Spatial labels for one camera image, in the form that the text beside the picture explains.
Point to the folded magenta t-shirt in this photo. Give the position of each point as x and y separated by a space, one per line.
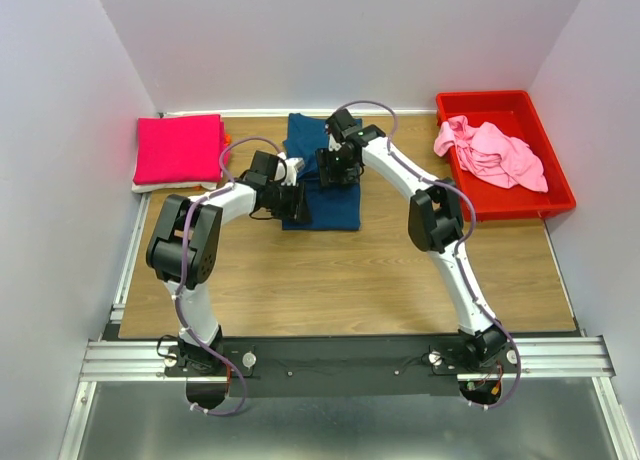
179 149

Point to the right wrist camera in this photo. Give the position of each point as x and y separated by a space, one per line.
340 125

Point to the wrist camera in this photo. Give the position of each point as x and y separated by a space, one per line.
340 125
266 168

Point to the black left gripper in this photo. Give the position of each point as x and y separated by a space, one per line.
296 211

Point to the light pink t-shirt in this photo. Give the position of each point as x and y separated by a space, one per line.
490 155

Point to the red plastic bin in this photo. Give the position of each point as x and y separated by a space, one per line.
514 114

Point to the navy blue printed t-shirt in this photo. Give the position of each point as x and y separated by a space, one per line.
332 208

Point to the aluminium extrusion rail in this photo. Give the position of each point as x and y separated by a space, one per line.
536 357

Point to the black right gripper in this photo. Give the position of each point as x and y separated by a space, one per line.
324 156

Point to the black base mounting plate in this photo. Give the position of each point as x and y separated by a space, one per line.
236 385

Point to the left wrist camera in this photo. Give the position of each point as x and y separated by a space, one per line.
266 168

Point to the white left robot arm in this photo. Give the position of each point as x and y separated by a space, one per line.
183 250

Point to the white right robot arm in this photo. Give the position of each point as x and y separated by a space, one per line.
435 226

